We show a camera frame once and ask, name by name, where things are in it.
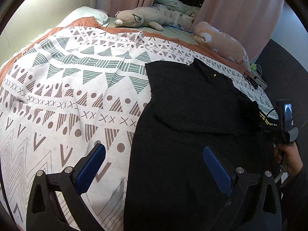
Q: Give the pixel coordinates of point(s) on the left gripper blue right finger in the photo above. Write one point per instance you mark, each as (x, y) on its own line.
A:
(218, 171)

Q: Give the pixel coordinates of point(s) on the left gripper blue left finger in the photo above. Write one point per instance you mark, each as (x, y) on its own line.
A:
(87, 167)

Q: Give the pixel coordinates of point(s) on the black jacket with yellow patches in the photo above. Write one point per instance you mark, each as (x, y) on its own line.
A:
(169, 185)

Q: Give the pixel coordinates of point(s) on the person's right hand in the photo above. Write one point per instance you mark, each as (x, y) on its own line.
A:
(293, 159)

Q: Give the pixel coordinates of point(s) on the patterned white bed quilt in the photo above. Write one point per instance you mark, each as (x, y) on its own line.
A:
(80, 86)

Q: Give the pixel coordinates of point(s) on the peach printed pillow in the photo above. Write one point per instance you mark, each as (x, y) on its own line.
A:
(222, 44)

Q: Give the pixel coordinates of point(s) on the pink curtain right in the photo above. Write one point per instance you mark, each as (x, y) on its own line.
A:
(251, 22)

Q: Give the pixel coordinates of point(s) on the beige plush toy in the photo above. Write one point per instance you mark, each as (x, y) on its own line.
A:
(142, 17)

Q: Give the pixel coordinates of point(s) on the white bed pillow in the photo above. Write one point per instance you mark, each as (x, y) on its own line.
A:
(82, 12)

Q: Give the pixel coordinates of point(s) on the white padded headboard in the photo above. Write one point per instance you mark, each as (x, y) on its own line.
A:
(33, 18)

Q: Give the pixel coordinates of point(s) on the green crumpled blanket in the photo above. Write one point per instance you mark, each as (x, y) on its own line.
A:
(177, 5)

